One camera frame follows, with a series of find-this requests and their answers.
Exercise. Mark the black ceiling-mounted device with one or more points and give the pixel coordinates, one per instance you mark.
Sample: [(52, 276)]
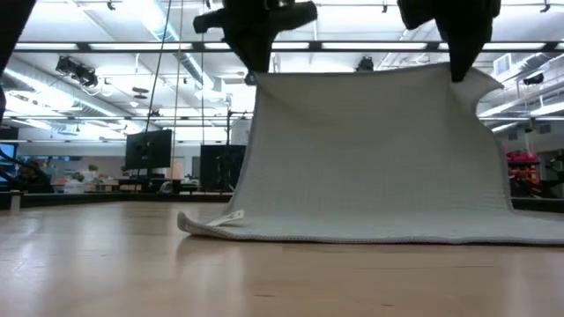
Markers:
[(365, 65), (77, 70)]

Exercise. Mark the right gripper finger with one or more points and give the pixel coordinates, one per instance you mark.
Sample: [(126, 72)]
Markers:
[(478, 48), (451, 48)]

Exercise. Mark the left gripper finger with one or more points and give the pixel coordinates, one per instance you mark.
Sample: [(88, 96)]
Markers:
[(263, 55), (247, 55)]

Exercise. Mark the grey microfiber towel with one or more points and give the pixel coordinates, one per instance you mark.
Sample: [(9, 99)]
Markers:
[(374, 154)]

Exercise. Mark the white box appliance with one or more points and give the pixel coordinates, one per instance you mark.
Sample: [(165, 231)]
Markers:
[(241, 132)]

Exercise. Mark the round black ceiling fixture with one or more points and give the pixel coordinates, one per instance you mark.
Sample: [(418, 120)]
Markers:
[(250, 79)]

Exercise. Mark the red storage bins shelf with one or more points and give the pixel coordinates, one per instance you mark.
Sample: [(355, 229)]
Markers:
[(522, 171)]

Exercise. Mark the black metal rack frame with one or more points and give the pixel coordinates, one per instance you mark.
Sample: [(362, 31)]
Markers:
[(229, 132)]

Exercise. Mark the silver ventilation duct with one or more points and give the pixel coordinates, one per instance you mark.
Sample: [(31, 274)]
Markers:
[(529, 70), (39, 94), (194, 66)]

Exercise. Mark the person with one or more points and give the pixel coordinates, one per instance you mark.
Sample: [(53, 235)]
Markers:
[(31, 178)]

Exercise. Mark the black ceiling dome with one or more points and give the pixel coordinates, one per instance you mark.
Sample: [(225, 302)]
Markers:
[(533, 79)]

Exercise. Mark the black partition panels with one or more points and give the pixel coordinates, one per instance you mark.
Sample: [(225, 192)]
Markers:
[(220, 167)]

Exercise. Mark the blue lit screen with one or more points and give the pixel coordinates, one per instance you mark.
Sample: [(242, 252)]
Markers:
[(6, 152)]

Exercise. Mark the black monitor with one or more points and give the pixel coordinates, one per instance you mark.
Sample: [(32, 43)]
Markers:
[(147, 149)]

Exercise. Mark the black metal table frame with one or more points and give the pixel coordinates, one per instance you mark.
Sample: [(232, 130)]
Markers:
[(132, 199)]

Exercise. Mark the black overhead beam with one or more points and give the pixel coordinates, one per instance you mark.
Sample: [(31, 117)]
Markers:
[(132, 46)]

